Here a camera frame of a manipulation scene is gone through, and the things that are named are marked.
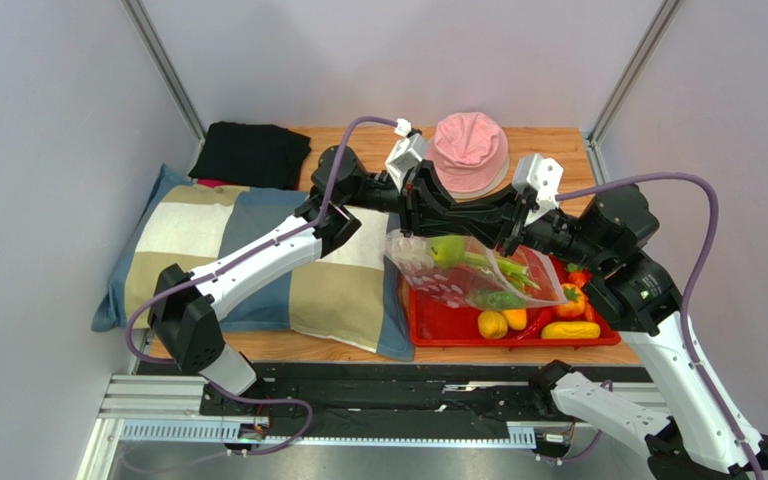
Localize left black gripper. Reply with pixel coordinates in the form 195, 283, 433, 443
341, 160, 467, 241

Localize clear zip top bag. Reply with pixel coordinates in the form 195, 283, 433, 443
383, 228, 569, 311

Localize red toy lobster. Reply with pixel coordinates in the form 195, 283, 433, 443
410, 246, 565, 309

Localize green toy apple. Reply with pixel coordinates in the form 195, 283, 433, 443
425, 235, 466, 269

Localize green toy grapes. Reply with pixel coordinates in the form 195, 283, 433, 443
470, 290, 527, 311

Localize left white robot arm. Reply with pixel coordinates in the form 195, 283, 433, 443
139, 141, 484, 396

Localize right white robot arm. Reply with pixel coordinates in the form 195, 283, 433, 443
449, 178, 768, 479

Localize pink bucket hat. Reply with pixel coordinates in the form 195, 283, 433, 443
426, 111, 510, 200

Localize orange toy mango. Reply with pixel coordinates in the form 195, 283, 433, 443
500, 309, 529, 331

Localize yellow toy lemon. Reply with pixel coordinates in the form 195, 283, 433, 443
477, 311, 509, 340

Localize toy carrot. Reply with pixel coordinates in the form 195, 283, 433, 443
567, 265, 597, 322

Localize red toy chili pepper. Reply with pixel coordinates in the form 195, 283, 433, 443
514, 307, 554, 340

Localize orange toy tomato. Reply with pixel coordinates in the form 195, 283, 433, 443
554, 283, 587, 320

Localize red plastic tray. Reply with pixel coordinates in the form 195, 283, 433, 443
407, 289, 620, 349

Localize plaid patchwork pillow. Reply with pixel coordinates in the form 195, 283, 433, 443
91, 166, 414, 361

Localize yellow toy banana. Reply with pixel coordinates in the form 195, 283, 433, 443
540, 321, 601, 340

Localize black folded cloth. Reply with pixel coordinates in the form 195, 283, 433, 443
189, 121, 311, 190

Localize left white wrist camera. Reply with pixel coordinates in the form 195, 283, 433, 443
385, 118, 429, 190

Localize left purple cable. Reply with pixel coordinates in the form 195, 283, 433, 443
124, 115, 412, 457

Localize purple cable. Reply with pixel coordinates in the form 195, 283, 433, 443
124, 115, 412, 457
553, 171, 766, 480

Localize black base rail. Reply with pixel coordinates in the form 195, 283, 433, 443
117, 359, 595, 461

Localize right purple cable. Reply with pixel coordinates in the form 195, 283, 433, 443
553, 171, 766, 480

